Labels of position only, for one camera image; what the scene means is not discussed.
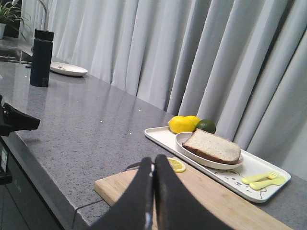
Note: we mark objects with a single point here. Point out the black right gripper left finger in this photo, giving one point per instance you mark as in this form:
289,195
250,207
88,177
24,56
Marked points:
134,209

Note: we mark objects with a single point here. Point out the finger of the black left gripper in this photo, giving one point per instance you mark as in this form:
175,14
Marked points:
12,120

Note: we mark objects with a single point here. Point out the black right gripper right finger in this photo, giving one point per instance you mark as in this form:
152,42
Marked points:
176,207

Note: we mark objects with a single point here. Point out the white round plate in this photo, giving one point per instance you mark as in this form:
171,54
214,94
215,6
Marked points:
192,153

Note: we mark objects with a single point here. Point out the white bread slice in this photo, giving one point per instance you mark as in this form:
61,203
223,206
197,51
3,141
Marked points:
212,147

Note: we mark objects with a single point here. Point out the white rectangular tray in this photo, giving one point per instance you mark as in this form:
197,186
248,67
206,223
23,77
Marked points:
231,178

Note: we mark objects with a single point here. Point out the lemon slice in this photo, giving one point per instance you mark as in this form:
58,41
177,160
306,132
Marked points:
176,165

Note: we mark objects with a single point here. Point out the wooden cutting board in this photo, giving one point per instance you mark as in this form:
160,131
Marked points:
225,204

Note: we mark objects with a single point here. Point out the kitchen sink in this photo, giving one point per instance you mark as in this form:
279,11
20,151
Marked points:
14,55

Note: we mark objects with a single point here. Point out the white far plate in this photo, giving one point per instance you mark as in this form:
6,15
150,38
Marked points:
67,69

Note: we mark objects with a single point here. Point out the dark blue thermos bottle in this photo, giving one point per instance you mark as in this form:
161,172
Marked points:
41,58

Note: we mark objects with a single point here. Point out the yellow lemon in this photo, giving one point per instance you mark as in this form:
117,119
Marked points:
195,120
180,124

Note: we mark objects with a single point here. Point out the green lime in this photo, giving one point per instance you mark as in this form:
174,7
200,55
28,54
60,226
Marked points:
206,125

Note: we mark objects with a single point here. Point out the yellow plastic fork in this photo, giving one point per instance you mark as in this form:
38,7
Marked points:
258,177

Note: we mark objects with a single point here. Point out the potted green plant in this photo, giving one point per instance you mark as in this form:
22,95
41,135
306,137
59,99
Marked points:
11,15

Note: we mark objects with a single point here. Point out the yellow plastic spoon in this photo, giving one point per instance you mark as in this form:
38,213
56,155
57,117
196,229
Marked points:
260,185

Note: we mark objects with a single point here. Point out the grey curtain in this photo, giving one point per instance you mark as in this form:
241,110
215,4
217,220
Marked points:
241,63

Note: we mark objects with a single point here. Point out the metal board handle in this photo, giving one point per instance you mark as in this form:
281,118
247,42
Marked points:
133,166

